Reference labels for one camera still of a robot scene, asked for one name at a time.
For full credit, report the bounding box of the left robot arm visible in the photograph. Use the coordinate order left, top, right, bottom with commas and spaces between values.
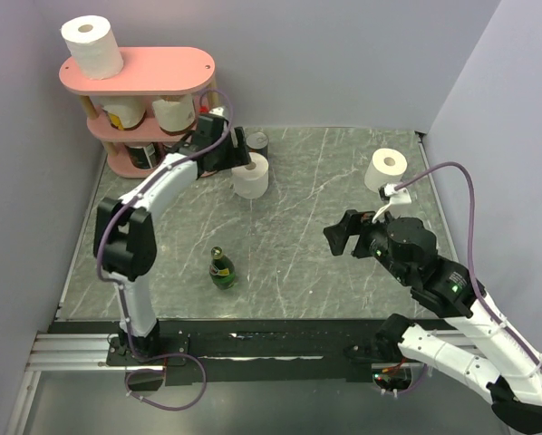
93, 106, 250, 364

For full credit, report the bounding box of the white paper towel roll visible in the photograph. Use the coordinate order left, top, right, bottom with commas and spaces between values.
231, 152, 269, 199

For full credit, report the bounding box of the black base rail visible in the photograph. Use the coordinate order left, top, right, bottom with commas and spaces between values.
105, 319, 476, 386

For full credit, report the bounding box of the black label roll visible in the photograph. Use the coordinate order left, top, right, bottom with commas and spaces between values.
162, 141, 184, 155
124, 142, 163, 169

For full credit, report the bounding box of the dark tin can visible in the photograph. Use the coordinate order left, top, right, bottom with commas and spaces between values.
247, 131, 269, 159

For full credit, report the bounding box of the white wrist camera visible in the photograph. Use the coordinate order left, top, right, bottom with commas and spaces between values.
208, 105, 231, 121
372, 183, 412, 223

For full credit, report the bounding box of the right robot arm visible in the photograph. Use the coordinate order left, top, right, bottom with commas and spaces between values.
323, 209, 542, 434

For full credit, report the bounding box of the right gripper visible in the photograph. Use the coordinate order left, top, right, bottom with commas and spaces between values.
322, 205, 411, 285

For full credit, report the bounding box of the pink three-tier shelf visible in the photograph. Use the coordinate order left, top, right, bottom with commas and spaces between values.
59, 47, 219, 179

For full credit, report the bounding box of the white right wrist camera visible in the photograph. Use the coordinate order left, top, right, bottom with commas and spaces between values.
372, 183, 412, 223

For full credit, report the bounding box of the beige roll yellow label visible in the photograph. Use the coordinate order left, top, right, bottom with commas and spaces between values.
99, 96, 146, 131

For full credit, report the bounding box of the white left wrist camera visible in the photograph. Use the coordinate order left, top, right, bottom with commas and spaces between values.
208, 105, 231, 121

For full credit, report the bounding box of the green glass bottle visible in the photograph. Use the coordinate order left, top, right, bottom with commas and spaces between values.
208, 246, 237, 290

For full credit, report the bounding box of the beige paper roll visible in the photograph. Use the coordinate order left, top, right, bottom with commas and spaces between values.
151, 94, 196, 135

